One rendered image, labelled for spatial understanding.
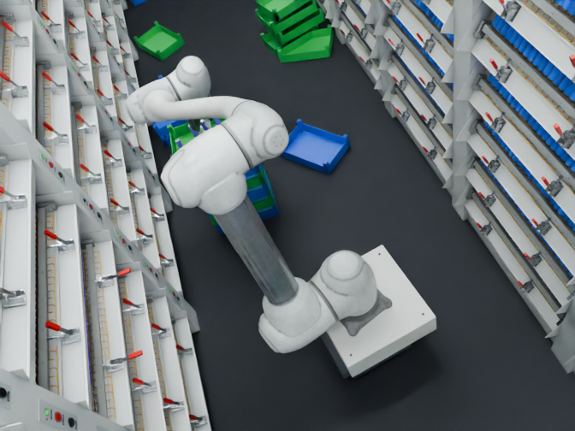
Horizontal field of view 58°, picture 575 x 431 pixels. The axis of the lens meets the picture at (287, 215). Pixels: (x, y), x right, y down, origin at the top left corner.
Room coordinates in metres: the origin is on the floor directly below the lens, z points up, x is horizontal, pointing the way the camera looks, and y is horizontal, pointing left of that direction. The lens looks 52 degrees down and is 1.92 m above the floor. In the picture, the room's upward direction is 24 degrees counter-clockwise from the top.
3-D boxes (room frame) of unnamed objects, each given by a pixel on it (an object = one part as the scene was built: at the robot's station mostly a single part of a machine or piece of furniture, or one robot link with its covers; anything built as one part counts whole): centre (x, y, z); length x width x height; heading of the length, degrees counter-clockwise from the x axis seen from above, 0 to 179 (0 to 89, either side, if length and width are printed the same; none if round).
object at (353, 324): (0.81, -0.09, 0.33); 0.22 x 0.18 x 0.06; 16
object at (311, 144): (1.79, -0.26, 0.04); 0.30 x 0.20 x 0.08; 36
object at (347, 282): (0.79, -0.09, 0.47); 0.18 x 0.16 x 0.22; 104
